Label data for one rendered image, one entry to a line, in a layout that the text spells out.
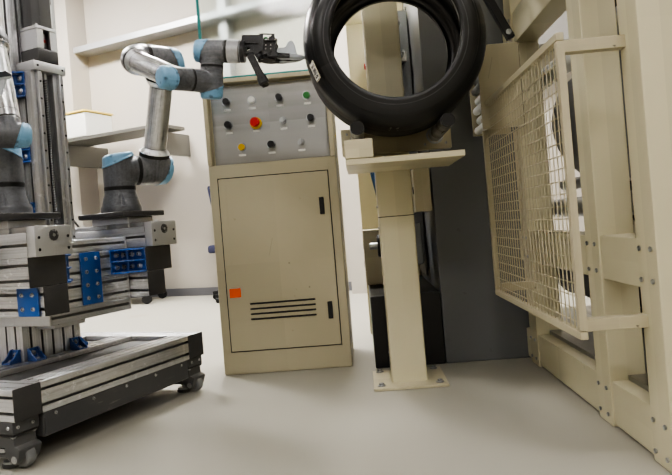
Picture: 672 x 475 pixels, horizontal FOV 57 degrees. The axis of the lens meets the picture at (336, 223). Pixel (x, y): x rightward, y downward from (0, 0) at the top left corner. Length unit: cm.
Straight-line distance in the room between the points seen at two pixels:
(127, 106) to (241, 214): 460
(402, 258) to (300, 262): 54
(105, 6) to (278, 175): 518
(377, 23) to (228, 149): 86
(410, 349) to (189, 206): 453
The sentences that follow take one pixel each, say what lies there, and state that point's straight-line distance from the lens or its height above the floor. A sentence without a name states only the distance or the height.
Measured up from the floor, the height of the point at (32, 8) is 144.
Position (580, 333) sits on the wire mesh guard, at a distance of 154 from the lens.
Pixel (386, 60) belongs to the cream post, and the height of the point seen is 119.
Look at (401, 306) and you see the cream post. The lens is 233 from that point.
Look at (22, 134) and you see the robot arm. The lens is 204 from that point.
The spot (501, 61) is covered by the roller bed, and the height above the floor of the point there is 113.
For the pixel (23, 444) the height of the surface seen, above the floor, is 7.
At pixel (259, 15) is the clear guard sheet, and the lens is 286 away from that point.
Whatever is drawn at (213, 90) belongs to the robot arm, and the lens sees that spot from 212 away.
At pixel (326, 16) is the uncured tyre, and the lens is 202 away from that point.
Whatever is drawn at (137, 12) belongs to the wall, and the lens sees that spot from 729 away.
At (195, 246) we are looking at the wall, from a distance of 656.
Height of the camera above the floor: 61
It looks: level
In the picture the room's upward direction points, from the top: 5 degrees counter-clockwise
